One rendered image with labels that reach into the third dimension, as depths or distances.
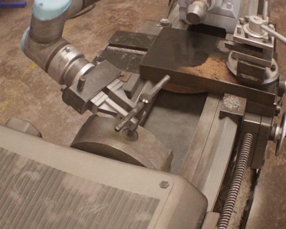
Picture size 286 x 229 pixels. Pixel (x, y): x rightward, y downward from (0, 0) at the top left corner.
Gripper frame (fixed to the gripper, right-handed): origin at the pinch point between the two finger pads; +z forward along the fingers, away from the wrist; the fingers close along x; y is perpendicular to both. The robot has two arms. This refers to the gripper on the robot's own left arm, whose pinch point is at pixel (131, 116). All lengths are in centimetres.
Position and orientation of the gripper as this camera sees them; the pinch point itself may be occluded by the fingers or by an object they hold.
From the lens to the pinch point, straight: 90.2
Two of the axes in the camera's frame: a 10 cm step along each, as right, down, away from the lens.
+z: 7.8, 6.0, -1.6
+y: 3.1, -6.0, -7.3
